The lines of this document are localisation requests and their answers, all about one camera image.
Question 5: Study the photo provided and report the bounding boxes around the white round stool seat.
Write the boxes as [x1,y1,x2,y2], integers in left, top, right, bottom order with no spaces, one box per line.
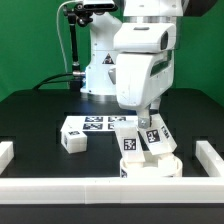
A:
[120,153,183,179]

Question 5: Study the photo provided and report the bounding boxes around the white left fence block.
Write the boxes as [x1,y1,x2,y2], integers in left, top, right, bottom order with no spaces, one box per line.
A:
[0,141,14,175]

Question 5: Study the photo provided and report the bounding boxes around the white sheet with tags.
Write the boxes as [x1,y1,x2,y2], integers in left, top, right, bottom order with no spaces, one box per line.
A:
[61,115,137,132]

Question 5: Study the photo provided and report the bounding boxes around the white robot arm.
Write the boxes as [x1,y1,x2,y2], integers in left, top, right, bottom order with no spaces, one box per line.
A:
[83,0,218,129]

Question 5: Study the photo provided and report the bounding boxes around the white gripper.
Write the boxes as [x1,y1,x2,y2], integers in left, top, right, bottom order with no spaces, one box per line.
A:
[108,23,176,129]

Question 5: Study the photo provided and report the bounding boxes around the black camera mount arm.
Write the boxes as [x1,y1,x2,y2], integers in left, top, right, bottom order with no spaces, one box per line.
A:
[63,3,93,91]

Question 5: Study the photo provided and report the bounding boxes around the black cables on table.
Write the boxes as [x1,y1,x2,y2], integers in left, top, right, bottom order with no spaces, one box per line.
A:
[32,72,83,90]

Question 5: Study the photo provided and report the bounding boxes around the white front fence rail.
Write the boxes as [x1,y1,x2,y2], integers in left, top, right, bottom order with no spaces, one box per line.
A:
[0,177,224,204]

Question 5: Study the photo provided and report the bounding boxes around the overhead camera bar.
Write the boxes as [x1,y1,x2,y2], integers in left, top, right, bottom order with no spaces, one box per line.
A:
[83,0,115,10]

